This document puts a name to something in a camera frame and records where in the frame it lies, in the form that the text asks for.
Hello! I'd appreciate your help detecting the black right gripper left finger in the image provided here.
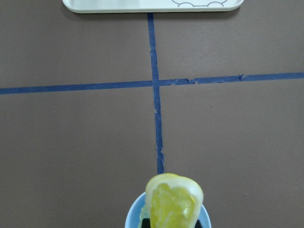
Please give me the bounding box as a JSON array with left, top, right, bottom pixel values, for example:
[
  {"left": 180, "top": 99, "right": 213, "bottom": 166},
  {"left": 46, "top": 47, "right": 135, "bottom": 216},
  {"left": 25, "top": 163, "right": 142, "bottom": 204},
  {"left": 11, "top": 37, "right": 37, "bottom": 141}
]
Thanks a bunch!
[{"left": 141, "top": 218, "right": 151, "bottom": 228}]

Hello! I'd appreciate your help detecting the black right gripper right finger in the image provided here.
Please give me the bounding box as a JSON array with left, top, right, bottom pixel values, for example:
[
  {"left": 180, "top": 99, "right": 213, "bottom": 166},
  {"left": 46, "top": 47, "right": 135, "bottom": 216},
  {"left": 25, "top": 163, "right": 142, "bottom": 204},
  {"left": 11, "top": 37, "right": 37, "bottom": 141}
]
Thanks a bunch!
[{"left": 195, "top": 220, "right": 202, "bottom": 228}]

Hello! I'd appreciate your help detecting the yellow lemon half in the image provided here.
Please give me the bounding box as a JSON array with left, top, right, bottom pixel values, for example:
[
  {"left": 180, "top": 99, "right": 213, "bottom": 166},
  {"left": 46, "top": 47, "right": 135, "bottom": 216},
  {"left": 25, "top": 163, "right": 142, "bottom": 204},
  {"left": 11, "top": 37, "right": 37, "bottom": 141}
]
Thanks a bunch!
[{"left": 145, "top": 173, "right": 204, "bottom": 228}]

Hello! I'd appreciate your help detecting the light blue plastic cup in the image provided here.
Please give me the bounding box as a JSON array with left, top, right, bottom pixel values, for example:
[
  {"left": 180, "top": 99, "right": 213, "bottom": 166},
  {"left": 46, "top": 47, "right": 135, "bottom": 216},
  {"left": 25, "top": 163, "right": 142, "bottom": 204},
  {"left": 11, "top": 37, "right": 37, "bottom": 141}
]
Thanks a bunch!
[{"left": 124, "top": 192, "right": 212, "bottom": 228}]

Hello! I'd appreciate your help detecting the cream bear tray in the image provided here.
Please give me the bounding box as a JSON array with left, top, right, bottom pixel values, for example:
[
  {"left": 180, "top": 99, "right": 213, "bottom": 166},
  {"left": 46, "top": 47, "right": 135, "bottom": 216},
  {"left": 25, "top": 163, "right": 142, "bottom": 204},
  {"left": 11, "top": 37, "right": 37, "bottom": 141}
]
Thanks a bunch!
[{"left": 62, "top": 0, "right": 243, "bottom": 13}]

